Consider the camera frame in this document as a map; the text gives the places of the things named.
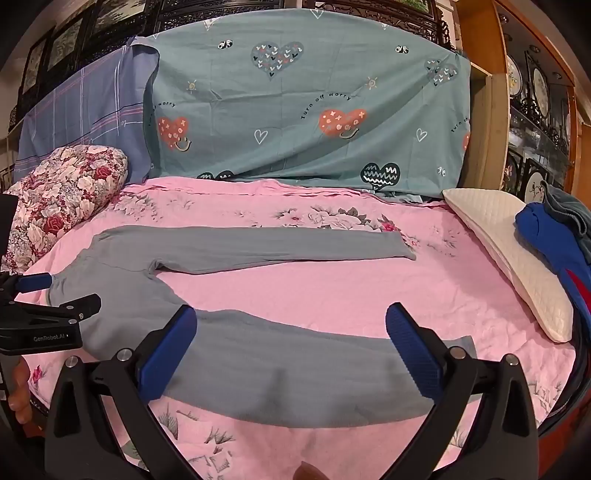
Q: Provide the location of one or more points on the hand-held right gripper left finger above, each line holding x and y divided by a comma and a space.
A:
168, 355

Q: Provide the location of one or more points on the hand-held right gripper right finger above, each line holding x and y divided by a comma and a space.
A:
413, 350

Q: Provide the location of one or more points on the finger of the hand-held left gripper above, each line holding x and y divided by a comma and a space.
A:
34, 281
55, 314

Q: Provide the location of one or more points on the grey pants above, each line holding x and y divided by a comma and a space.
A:
277, 360

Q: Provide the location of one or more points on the person's left hand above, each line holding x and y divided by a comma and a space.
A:
19, 392

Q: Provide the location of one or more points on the red floral quilt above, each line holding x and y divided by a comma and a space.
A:
69, 194

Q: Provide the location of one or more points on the pink floral bed sheet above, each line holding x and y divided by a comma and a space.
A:
323, 286

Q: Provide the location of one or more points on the white quilted pillow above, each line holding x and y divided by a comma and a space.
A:
508, 249

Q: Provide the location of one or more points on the blue plaid sheet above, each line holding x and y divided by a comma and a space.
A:
69, 115

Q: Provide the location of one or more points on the blue garment with red stripe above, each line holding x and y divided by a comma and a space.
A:
545, 240

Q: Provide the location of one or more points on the decorative round plate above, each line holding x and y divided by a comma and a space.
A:
512, 76
535, 185
539, 92

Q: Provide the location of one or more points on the teal heart-printed sheet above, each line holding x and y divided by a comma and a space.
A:
300, 92

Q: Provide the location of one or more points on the wooden display cabinet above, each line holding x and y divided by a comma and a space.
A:
480, 46

